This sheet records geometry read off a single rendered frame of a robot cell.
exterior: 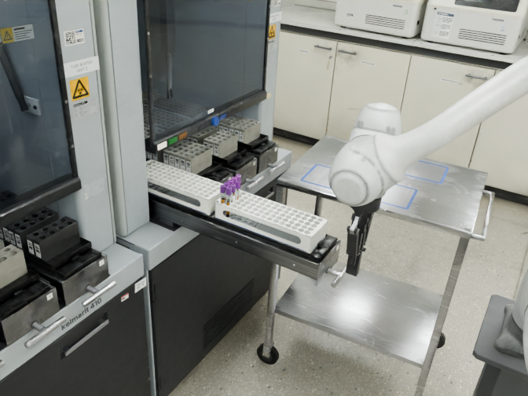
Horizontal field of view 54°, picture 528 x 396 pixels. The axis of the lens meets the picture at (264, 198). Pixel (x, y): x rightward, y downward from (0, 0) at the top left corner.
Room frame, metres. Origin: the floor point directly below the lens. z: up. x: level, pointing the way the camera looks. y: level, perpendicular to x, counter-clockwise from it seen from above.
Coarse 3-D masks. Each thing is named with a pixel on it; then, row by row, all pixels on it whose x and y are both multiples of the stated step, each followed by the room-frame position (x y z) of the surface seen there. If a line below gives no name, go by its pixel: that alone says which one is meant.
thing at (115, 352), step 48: (96, 48) 1.17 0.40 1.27; (96, 96) 1.15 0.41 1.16; (96, 144) 1.14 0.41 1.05; (96, 192) 1.12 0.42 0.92; (96, 240) 1.11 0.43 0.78; (96, 288) 0.98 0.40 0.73; (0, 336) 0.79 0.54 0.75; (48, 336) 0.85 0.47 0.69; (96, 336) 0.97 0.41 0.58; (144, 336) 1.11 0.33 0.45; (0, 384) 0.74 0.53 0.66; (48, 384) 0.83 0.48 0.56; (96, 384) 0.95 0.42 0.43; (144, 384) 1.10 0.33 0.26
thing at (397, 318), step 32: (320, 160) 1.62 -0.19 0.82; (320, 192) 1.40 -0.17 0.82; (416, 192) 1.43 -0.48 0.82; (448, 192) 1.45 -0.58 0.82; (480, 192) 1.46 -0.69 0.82; (416, 224) 1.27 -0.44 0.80; (448, 224) 1.25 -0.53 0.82; (288, 288) 1.59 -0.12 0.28; (320, 288) 1.60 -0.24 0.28; (352, 288) 1.61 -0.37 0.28; (384, 288) 1.63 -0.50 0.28; (416, 288) 1.64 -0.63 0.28; (448, 288) 1.22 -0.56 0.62; (320, 320) 1.42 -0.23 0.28; (352, 320) 1.43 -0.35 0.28; (384, 320) 1.44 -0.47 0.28; (416, 320) 1.46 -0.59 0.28; (384, 352) 1.29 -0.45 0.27; (416, 352) 1.29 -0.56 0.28
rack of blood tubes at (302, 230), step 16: (240, 192) 1.28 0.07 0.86; (224, 208) 1.20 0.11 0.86; (240, 208) 1.20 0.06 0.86; (256, 208) 1.20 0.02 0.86; (272, 208) 1.21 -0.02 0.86; (288, 208) 1.21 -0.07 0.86; (240, 224) 1.17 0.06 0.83; (256, 224) 1.20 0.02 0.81; (272, 224) 1.13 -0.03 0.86; (288, 224) 1.13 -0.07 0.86; (304, 224) 1.13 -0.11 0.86; (320, 224) 1.13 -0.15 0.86; (288, 240) 1.10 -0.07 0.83; (304, 240) 1.08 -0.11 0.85
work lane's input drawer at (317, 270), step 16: (160, 208) 1.29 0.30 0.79; (176, 208) 1.27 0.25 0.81; (192, 224) 1.23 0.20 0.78; (208, 224) 1.20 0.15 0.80; (224, 224) 1.19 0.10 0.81; (224, 240) 1.18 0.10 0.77; (240, 240) 1.15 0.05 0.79; (256, 240) 1.13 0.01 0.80; (272, 240) 1.12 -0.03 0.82; (320, 240) 1.12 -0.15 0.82; (336, 240) 1.14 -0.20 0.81; (272, 256) 1.10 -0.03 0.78; (288, 256) 1.08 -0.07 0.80; (304, 256) 1.07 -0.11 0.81; (320, 256) 1.06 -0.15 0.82; (336, 256) 1.14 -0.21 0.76; (304, 272) 1.06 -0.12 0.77; (320, 272) 1.05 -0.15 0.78; (336, 272) 1.08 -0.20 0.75
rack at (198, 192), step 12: (156, 168) 1.39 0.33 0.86; (168, 168) 1.40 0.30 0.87; (156, 180) 1.32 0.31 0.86; (168, 180) 1.32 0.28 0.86; (180, 180) 1.33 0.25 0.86; (192, 180) 1.35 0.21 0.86; (204, 180) 1.34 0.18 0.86; (156, 192) 1.32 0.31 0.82; (168, 192) 1.34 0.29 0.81; (180, 192) 1.27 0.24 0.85; (192, 192) 1.26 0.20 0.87; (204, 192) 1.26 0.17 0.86; (216, 192) 1.27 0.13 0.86; (192, 204) 1.29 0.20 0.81; (204, 204) 1.23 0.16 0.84
